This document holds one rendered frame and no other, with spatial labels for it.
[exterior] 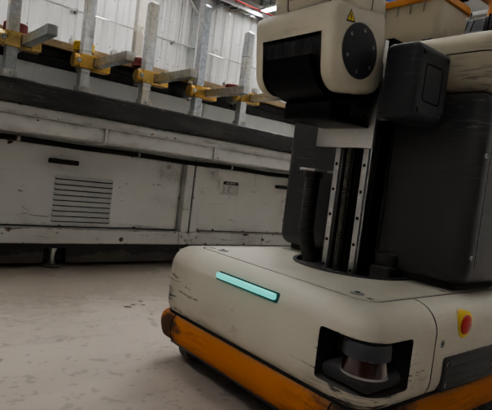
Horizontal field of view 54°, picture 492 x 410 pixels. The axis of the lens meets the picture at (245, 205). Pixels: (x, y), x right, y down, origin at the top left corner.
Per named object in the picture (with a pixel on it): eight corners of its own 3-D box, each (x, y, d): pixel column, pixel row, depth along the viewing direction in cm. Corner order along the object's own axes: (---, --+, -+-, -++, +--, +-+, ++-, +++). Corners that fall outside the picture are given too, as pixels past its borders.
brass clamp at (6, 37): (41, 53, 164) (43, 37, 164) (-2, 41, 155) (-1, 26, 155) (36, 55, 169) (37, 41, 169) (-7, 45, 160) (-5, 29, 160)
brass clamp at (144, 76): (168, 88, 197) (170, 75, 196) (138, 80, 188) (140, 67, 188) (160, 89, 201) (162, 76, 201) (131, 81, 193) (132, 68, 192)
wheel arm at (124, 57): (134, 64, 159) (136, 51, 159) (124, 62, 157) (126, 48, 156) (83, 76, 192) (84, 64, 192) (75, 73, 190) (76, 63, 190)
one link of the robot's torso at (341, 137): (332, 150, 119) (345, 48, 118) (439, 154, 97) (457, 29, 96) (250, 133, 102) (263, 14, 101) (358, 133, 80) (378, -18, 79)
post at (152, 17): (146, 124, 194) (160, 2, 191) (138, 122, 192) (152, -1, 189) (142, 124, 196) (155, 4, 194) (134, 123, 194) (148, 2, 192)
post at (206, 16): (199, 118, 210) (212, 6, 207) (193, 116, 207) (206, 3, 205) (195, 118, 212) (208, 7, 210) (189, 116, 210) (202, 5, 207)
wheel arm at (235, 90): (249, 97, 191) (250, 85, 191) (242, 94, 189) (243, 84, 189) (189, 101, 224) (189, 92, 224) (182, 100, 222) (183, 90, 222)
